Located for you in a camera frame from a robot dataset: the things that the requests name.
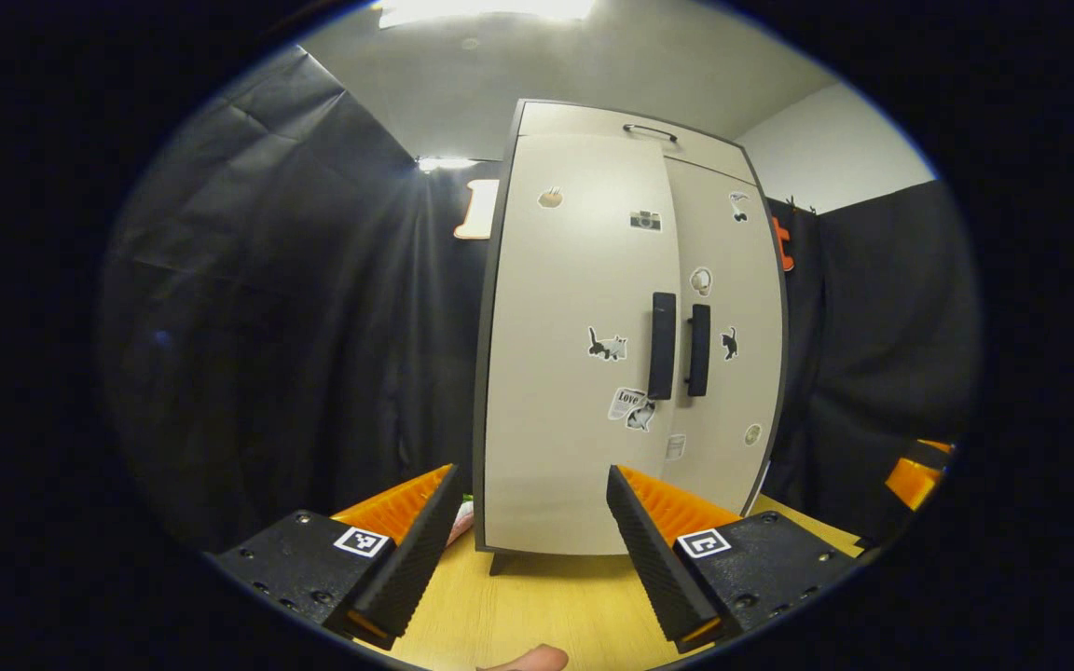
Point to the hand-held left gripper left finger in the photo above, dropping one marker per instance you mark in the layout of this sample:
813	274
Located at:
416	559

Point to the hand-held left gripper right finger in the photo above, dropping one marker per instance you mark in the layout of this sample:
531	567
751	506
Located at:
654	568

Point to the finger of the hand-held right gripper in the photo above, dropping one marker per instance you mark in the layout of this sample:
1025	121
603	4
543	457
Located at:
912	483
933	452

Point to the grey shoe cabinet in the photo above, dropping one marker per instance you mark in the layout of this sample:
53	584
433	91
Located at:
479	438

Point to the light grey cabinet door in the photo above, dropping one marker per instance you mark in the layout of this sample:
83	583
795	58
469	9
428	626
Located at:
733	280
565	419

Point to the light grey cabinet drawer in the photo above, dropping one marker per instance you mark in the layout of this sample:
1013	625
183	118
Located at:
584	121

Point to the green striped watermelon plush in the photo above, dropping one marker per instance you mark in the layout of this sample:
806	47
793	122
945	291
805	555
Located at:
462	527

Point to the black backdrop cloth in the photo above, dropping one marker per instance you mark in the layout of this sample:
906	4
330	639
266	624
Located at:
267	326

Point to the ceiling light panel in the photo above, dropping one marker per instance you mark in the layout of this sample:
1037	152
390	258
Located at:
486	9

